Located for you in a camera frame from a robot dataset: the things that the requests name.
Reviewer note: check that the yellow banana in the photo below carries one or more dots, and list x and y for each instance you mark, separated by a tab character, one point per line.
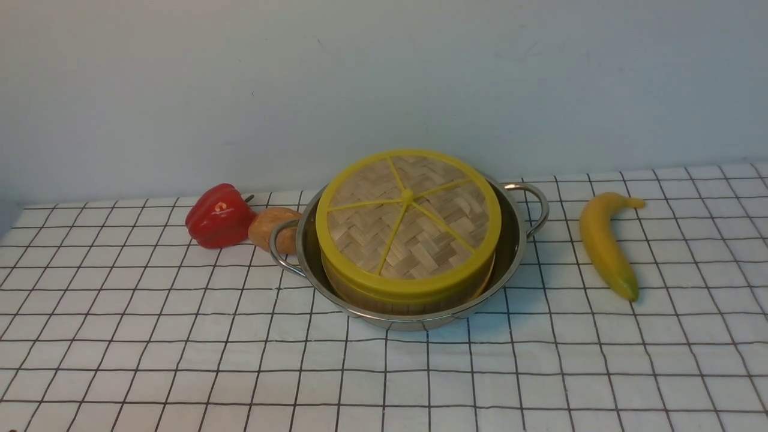
601	244

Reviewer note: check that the brown potato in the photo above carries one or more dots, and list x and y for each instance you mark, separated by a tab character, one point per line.
260	230

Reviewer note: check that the red bell pepper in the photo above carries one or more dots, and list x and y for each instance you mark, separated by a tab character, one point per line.
220	218

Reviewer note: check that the white black grid tablecloth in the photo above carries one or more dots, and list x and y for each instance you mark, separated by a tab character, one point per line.
113	320

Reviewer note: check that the yellow bamboo steamer basket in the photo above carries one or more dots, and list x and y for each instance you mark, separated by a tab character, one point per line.
409	305

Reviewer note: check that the yellow woven bamboo steamer lid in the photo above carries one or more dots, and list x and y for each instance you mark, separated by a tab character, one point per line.
408	222

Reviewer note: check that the stainless steel pot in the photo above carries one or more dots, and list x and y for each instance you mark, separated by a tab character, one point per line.
525	210

